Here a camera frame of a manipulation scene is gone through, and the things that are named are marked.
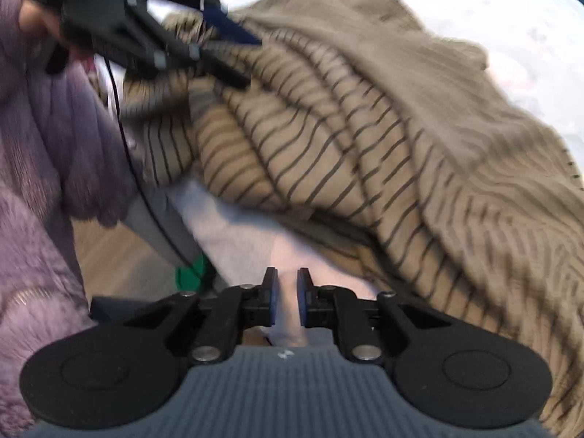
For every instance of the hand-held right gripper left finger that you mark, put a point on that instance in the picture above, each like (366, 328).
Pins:
(272, 299)

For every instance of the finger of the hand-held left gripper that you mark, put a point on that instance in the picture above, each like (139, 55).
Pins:
(232, 27)
(223, 73)

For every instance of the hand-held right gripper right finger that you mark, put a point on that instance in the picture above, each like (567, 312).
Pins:
(302, 301)

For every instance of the tan striped shirt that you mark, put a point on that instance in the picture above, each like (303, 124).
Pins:
(319, 146)

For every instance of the person's left hand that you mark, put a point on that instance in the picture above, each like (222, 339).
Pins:
(39, 23)

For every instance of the green object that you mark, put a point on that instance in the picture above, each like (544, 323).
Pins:
(191, 276)

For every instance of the grey cloth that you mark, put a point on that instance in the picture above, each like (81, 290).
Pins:
(155, 219)

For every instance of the purple fleece jacket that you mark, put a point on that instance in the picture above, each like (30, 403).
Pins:
(32, 319)

